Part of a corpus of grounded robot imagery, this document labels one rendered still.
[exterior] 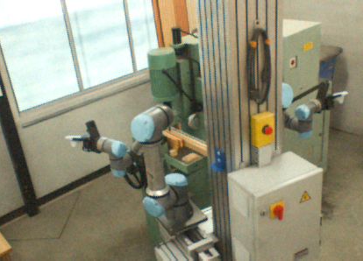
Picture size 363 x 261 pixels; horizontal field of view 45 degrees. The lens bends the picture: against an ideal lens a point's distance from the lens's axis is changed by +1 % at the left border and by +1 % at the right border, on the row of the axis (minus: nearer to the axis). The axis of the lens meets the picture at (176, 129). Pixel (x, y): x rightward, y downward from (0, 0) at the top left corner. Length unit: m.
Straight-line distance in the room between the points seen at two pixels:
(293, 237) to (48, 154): 2.59
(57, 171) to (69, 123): 0.46
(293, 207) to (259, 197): 0.20
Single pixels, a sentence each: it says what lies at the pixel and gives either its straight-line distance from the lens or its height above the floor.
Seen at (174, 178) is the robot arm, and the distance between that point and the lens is 2.22.
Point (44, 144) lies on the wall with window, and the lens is 3.98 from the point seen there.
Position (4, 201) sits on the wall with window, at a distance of 4.03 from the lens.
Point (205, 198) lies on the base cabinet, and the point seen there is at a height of 0.47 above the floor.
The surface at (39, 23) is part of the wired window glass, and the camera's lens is 3.84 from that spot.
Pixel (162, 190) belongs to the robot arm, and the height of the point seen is 1.07.
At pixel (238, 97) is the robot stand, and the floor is 1.55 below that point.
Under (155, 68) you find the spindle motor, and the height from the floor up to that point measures 1.42.
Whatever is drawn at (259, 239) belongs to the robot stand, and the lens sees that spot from 1.86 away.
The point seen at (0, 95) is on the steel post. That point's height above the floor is 1.15.
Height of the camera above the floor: 2.22
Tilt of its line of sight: 26 degrees down
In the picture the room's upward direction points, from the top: 6 degrees counter-clockwise
